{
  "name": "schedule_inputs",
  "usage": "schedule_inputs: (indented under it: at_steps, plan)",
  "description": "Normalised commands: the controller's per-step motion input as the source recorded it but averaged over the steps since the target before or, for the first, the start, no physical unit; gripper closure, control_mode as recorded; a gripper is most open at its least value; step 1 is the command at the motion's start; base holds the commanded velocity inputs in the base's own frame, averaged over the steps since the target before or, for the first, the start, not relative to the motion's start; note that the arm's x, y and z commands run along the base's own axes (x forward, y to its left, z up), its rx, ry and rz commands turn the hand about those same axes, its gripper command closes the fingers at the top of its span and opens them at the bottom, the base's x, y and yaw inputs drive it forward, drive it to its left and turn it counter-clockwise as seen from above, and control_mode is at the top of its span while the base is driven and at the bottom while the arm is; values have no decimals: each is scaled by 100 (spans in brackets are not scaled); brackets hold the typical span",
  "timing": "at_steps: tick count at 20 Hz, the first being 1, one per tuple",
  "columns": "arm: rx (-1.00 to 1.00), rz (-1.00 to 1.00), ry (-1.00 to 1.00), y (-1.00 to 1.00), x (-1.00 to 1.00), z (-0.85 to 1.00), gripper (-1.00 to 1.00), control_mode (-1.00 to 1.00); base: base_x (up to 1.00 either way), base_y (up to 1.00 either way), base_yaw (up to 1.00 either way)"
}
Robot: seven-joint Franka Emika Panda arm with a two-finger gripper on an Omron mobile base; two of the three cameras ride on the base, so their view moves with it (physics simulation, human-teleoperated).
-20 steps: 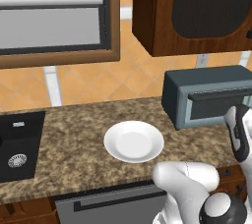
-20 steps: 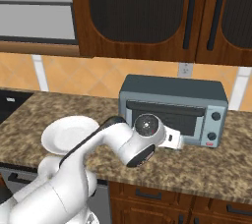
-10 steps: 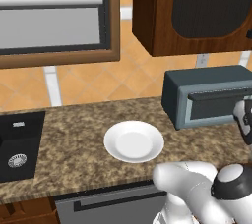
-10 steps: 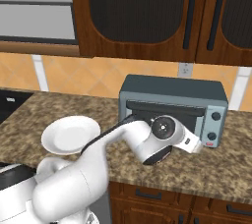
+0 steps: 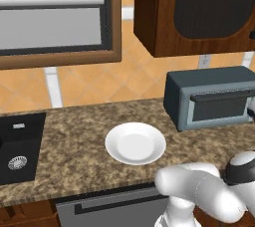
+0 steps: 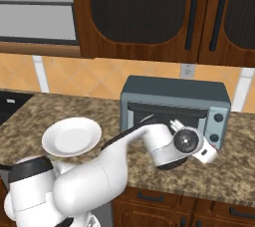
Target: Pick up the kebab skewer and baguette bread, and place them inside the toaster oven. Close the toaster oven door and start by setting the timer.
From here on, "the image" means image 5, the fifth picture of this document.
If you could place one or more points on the white wall socket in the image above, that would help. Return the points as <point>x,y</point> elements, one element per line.
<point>204,60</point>

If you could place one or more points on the black sink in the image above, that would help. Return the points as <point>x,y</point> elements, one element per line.
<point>18,148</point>

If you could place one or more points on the wooden base cupboard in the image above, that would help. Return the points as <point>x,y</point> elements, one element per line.
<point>26,213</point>

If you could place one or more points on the grey toaster oven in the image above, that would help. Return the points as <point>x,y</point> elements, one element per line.
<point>186,88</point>

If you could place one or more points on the white round plate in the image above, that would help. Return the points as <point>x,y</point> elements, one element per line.
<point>135,143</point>

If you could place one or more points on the toaster oven door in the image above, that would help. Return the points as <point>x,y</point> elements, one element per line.
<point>219,106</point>

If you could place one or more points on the grey dishwasher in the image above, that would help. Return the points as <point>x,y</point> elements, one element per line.
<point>116,209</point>

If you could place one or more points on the dark wooden wall cupboard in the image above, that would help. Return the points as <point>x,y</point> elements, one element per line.
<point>199,8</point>

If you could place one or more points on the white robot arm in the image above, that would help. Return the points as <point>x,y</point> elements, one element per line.
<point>205,189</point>

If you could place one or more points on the wooden framed window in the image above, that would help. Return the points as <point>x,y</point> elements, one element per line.
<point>53,15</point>

